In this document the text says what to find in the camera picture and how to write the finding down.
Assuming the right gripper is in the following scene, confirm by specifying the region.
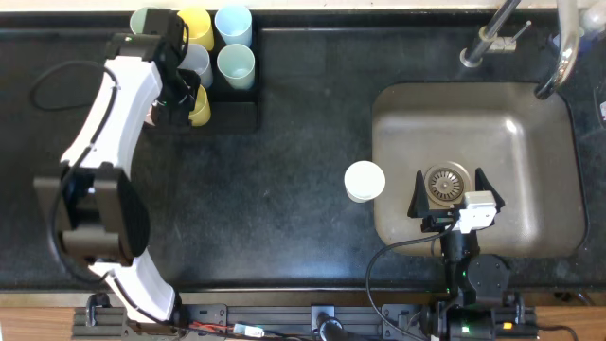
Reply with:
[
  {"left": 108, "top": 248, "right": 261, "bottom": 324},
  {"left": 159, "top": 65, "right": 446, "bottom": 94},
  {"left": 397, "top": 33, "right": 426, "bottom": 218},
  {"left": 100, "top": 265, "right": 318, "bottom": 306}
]
[{"left": 407, "top": 167, "right": 506, "bottom": 234}]

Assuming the steel tap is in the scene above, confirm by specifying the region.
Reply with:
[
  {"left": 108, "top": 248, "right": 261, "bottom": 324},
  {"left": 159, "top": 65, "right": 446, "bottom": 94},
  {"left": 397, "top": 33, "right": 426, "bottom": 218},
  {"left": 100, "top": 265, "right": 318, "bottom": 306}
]
[{"left": 458, "top": 0, "right": 584, "bottom": 101}]

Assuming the mounting rail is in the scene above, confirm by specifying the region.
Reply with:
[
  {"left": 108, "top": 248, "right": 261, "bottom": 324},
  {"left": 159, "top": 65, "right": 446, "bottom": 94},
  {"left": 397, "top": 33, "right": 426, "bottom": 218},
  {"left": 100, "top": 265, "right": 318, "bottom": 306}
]
[{"left": 70, "top": 292, "right": 579, "bottom": 341}]

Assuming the yellow cup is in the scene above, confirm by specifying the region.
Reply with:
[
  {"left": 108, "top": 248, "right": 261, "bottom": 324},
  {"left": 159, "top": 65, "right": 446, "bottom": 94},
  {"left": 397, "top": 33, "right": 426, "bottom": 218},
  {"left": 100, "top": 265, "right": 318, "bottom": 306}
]
[
  {"left": 187, "top": 83, "right": 213, "bottom": 128},
  {"left": 177, "top": 7, "right": 216, "bottom": 52}
]

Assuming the blue cup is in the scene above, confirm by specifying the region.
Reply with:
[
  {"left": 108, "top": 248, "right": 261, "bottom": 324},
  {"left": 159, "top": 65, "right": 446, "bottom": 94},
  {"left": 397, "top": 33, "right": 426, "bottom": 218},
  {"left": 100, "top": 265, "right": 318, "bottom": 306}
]
[{"left": 213, "top": 4, "right": 254, "bottom": 48}]

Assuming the steel sink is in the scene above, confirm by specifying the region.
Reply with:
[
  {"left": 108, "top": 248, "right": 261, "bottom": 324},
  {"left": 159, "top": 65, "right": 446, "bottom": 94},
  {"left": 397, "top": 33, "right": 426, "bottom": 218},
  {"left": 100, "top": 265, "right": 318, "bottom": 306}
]
[{"left": 370, "top": 81, "right": 589, "bottom": 260}]

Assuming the black cable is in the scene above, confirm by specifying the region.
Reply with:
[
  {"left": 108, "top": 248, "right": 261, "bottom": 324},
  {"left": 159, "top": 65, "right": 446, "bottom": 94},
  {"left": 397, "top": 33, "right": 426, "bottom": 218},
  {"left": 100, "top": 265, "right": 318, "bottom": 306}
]
[
  {"left": 365, "top": 215, "right": 460, "bottom": 341},
  {"left": 29, "top": 60, "right": 124, "bottom": 285}
]

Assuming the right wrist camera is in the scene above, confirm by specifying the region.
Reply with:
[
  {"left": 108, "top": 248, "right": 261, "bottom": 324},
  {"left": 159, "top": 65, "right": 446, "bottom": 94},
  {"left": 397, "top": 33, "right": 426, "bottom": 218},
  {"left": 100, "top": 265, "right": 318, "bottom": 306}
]
[{"left": 455, "top": 189, "right": 498, "bottom": 235}]

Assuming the grey cup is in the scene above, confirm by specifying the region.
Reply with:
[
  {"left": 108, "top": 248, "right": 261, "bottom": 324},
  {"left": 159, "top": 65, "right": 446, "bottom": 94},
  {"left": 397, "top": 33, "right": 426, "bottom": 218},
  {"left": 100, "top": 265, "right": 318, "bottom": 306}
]
[{"left": 178, "top": 43, "right": 215, "bottom": 89}]

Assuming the black tray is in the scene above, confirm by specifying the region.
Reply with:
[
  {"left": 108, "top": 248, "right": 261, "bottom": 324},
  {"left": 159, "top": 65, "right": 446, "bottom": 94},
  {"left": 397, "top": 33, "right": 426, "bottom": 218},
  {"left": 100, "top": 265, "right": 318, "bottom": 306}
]
[{"left": 127, "top": 4, "right": 261, "bottom": 135}]

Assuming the white cup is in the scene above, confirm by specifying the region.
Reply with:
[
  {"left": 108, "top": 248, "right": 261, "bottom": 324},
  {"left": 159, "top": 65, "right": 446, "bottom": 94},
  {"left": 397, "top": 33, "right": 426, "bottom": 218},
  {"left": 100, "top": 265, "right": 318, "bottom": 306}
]
[{"left": 343, "top": 160, "right": 387, "bottom": 205}]

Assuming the green cup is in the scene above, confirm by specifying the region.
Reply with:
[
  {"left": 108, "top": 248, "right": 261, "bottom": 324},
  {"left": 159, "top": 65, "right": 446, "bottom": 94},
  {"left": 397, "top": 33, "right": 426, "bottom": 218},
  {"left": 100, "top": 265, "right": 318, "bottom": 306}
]
[
  {"left": 129, "top": 6, "right": 157, "bottom": 36},
  {"left": 216, "top": 43, "right": 258, "bottom": 92}
]

